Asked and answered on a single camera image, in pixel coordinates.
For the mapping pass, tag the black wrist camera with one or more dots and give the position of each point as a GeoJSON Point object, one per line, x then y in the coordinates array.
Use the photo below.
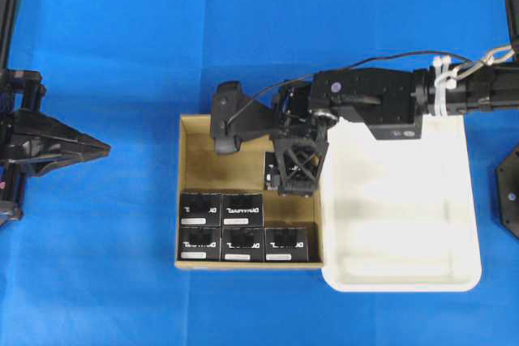
{"type": "Point", "coordinates": [237, 118]}

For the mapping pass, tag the black box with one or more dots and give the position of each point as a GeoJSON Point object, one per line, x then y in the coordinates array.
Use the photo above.
{"type": "Point", "coordinates": [291, 243]}
{"type": "Point", "coordinates": [298, 183]}
{"type": "Point", "coordinates": [199, 244]}
{"type": "Point", "coordinates": [243, 210]}
{"type": "Point", "coordinates": [200, 209]}
{"type": "Point", "coordinates": [242, 245]}

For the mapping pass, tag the blue table cloth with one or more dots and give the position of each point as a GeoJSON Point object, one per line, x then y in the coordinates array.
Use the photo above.
{"type": "Point", "coordinates": [91, 262]}

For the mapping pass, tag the brown cardboard box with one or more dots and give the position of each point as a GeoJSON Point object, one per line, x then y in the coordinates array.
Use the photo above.
{"type": "Point", "coordinates": [200, 169]}

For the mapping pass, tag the white zip ties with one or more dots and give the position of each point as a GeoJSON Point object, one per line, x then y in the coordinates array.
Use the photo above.
{"type": "Point", "coordinates": [444, 80]}

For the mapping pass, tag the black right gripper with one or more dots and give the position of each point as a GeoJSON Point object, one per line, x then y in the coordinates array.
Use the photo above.
{"type": "Point", "coordinates": [302, 119]}

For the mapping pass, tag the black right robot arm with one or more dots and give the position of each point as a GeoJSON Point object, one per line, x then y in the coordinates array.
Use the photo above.
{"type": "Point", "coordinates": [390, 103]}

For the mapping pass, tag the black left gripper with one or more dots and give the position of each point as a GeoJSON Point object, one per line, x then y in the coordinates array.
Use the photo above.
{"type": "Point", "coordinates": [25, 144]}

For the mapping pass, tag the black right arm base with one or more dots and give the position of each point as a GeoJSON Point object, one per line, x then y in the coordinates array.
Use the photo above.
{"type": "Point", "coordinates": [506, 194]}

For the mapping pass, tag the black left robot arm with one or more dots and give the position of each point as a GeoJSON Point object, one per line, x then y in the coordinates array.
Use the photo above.
{"type": "Point", "coordinates": [21, 89]}

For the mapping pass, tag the white plastic tray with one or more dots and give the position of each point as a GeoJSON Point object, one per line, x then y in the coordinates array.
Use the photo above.
{"type": "Point", "coordinates": [398, 216]}

